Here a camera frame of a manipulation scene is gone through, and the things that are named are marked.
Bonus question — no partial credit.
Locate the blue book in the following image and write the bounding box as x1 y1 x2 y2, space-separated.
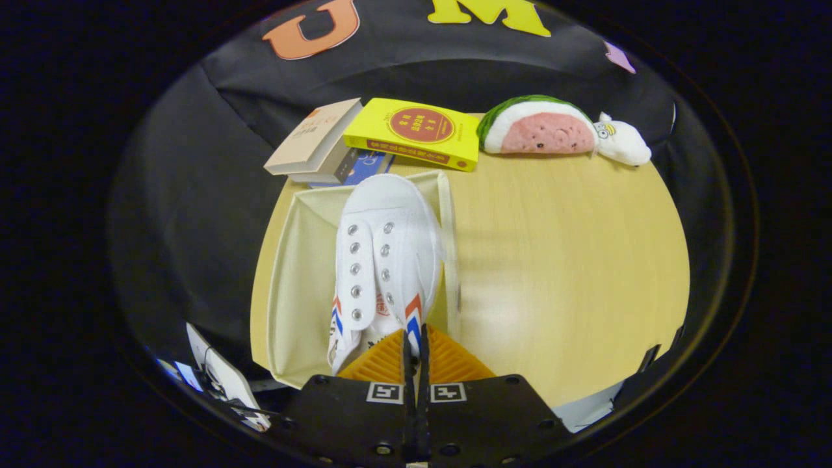
309 151 396 189

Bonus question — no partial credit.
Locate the yellow book with red circle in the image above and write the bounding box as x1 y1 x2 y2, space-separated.
343 97 481 172

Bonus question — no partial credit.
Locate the watermelon slice plush toy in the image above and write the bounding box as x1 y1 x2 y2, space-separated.
476 95 597 155

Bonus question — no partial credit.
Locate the grey book with dark spine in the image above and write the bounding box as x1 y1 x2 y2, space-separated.
288 148 360 185

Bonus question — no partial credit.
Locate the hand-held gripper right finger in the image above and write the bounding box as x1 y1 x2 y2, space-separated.
416 324 576 468

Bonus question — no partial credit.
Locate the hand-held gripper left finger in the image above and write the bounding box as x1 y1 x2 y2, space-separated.
279 328 417 468

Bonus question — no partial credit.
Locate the dark screen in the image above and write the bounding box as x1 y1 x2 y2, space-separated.
156 357 203 394

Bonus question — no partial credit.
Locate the black backdrop cloth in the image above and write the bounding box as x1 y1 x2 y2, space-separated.
109 0 716 391

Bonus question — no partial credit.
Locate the cream fabric storage box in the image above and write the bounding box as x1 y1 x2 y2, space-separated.
265 170 462 389

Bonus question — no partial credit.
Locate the white shoe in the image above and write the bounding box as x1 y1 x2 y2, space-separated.
327 174 446 376

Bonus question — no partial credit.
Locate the beige book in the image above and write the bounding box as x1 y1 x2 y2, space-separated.
263 97 363 176

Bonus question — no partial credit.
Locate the white board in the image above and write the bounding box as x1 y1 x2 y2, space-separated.
186 323 271 432

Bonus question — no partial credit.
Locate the white plush toy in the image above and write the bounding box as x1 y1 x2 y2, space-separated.
593 112 653 167

